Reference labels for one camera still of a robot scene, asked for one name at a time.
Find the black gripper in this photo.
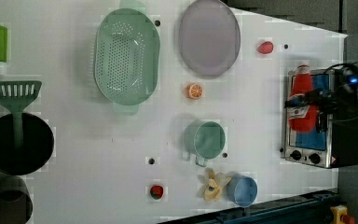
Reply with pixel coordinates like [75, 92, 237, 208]
[284, 89, 339, 133]

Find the red plush ketchup bottle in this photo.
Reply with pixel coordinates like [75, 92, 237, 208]
[285, 64, 317, 133]

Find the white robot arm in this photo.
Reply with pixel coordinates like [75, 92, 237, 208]
[284, 63, 358, 133]

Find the grey oval plate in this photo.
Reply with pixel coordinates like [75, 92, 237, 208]
[178, 0, 241, 76]

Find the black toaster oven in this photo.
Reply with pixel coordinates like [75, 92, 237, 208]
[281, 69, 358, 169]

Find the red plush strawberry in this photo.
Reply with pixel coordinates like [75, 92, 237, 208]
[257, 41, 274, 54]

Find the green metal mug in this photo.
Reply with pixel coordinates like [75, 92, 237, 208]
[184, 120, 226, 167]

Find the blue cup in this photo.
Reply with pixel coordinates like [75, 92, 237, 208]
[227, 175, 258, 207]

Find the orange slice toy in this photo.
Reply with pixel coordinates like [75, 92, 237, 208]
[186, 83, 203, 100]

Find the yellow peeled banana toy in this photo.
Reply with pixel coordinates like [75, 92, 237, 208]
[197, 168, 232, 202]

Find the small red tomato toy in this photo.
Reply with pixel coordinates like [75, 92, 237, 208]
[149, 185, 164, 200]

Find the green plastic colander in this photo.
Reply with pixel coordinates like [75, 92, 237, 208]
[94, 0, 160, 115]

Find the large black cylinder holder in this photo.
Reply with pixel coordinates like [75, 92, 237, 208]
[0, 113, 54, 175]

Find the green spatula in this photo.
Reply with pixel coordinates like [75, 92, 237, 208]
[0, 80, 42, 149]

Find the small dark cylinder cup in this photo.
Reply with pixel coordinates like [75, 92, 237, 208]
[0, 175, 34, 224]

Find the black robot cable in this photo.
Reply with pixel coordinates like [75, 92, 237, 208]
[324, 62, 358, 132]

